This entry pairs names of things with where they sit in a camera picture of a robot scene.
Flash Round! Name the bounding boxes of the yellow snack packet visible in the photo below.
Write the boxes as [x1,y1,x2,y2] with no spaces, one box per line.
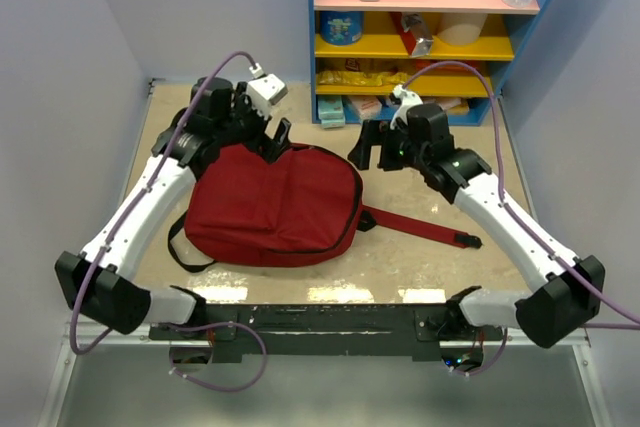
[316,70,410,87]

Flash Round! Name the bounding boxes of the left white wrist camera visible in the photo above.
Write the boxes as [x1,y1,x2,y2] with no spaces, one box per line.
[246,63,288,120]

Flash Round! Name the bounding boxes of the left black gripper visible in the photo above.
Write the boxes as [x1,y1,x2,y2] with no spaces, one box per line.
[215,83,291,164]

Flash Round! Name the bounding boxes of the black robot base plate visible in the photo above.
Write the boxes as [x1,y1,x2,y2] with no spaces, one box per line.
[149,304,502,363]

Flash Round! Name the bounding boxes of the orange flat box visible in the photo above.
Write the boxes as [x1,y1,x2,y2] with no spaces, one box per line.
[411,59,485,72]

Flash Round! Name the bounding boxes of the red silver snack bag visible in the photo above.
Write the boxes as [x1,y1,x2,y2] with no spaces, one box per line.
[401,12,434,58]

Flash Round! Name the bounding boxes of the yellow sponge pack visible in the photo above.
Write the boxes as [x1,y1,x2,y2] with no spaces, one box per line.
[447,99,470,116]

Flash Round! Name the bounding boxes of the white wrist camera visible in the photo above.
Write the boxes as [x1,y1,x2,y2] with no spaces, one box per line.
[246,63,288,120]
[389,84,422,130]

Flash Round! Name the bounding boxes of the white orange tissue pack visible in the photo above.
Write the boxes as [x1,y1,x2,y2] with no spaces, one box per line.
[346,95,383,122]

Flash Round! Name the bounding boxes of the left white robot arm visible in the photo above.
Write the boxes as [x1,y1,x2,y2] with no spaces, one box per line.
[54,74,288,339]

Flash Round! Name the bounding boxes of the white cylindrical container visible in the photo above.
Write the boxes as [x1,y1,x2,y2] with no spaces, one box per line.
[437,12,488,46]

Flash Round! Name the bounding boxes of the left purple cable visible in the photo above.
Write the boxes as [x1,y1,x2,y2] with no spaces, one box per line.
[68,50,269,393]

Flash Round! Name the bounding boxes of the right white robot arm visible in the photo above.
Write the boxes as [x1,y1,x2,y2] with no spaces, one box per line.
[348,104,605,348]

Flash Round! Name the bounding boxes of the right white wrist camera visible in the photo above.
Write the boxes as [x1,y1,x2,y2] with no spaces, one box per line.
[389,84,422,130]

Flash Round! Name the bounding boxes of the teal tissue box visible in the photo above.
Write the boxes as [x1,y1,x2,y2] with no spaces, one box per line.
[317,95,346,129]

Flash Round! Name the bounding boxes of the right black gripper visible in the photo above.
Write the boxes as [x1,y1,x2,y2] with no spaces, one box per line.
[348,119,428,172]

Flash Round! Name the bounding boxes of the blue cartoon tin can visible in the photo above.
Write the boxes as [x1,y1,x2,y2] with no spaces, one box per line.
[319,11,364,46]

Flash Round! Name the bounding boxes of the blue shelf unit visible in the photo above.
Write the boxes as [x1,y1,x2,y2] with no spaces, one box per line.
[308,0,551,126]

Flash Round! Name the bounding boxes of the red student backpack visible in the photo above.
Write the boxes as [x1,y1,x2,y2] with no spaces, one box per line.
[167,144,482,273]

